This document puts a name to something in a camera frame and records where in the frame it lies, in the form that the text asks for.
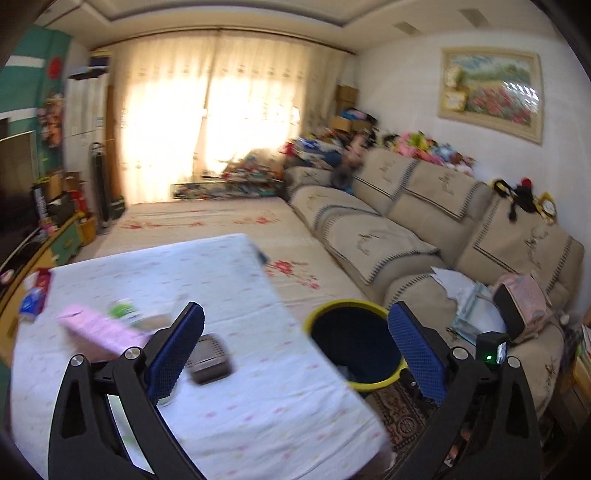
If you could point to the floral beige floor mat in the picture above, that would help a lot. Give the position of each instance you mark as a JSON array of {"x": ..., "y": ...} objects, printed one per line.
[{"x": 207, "y": 221}]

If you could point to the cluttered glass coffee table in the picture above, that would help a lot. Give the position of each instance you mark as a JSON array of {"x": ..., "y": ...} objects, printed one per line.
[{"x": 221, "y": 190}]

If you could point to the pink packet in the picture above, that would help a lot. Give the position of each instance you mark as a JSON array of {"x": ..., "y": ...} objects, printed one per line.
[{"x": 97, "y": 330}]

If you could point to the open cardboard box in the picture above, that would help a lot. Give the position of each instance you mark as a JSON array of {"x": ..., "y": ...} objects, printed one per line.
[{"x": 69, "y": 181}]

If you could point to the blue bin with yellow rim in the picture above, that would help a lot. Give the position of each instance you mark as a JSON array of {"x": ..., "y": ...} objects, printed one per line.
[{"x": 351, "y": 341}]

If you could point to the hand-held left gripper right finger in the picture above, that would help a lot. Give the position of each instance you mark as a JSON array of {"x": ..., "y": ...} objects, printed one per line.
[{"x": 415, "y": 355}]

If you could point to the grey tower fan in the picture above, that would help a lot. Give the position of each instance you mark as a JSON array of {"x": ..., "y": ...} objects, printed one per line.
[{"x": 100, "y": 184}]

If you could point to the white standing air conditioner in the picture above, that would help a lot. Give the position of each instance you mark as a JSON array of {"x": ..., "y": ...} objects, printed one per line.
[{"x": 83, "y": 110}]

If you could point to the dark brown box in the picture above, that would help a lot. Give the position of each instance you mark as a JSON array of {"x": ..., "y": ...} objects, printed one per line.
[{"x": 210, "y": 362}]

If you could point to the pink backpack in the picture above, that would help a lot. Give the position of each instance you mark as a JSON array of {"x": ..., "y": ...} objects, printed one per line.
[{"x": 524, "y": 300}]

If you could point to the green and white packet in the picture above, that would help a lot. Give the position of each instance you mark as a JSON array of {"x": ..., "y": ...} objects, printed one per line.
[{"x": 122, "y": 309}]

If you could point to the large plush doll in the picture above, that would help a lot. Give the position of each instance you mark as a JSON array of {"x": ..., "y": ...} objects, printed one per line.
[{"x": 346, "y": 168}]

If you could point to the cream curtains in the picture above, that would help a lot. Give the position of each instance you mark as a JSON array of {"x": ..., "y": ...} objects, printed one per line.
[{"x": 184, "y": 115}]

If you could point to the white dotted tablecloth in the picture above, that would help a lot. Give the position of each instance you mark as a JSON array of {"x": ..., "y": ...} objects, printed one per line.
[{"x": 277, "y": 392}]

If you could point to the green box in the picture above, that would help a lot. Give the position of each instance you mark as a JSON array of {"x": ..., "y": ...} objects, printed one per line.
[{"x": 117, "y": 207}]

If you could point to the yellow bucket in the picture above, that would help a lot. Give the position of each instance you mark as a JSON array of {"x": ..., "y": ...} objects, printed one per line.
[{"x": 87, "y": 230}]

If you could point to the row of plush toys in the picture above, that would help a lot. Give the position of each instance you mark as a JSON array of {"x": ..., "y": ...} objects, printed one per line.
[{"x": 429, "y": 147}]

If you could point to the beige sofa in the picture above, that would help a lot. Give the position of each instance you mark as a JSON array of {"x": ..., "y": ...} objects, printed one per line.
[{"x": 369, "y": 240}]

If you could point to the green and yellow TV cabinet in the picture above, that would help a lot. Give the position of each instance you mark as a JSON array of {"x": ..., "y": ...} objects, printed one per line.
[{"x": 64, "y": 242}]

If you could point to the patterned dark rug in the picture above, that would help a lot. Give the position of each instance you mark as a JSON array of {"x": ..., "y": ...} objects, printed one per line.
[{"x": 401, "y": 415}]

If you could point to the hanging flower decoration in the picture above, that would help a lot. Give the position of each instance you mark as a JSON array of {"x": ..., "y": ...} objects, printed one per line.
[{"x": 51, "y": 120}]

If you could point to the round red wall decoration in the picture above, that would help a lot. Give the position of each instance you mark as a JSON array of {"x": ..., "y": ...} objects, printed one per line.
[{"x": 54, "y": 68}]

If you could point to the black and yellow plush toy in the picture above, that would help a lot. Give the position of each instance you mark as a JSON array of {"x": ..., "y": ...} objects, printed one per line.
[{"x": 521, "y": 198}]

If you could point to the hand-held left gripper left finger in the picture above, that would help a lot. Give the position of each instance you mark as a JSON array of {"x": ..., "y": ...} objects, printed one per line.
[{"x": 178, "y": 350}]

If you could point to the black television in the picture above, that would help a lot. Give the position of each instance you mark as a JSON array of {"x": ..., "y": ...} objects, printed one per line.
[{"x": 16, "y": 194}]

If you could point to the blue tissue pack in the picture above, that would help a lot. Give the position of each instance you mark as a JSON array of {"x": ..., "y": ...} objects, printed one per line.
[{"x": 32, "y": 302}]

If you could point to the stack of cardboard boxes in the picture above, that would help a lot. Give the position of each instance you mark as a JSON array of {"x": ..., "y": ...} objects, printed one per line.
[{"x": 346, "y": 101}]

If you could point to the red packet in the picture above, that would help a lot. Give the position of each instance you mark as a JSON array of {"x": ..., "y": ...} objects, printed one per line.
[{"x": 42, "y": 278}]

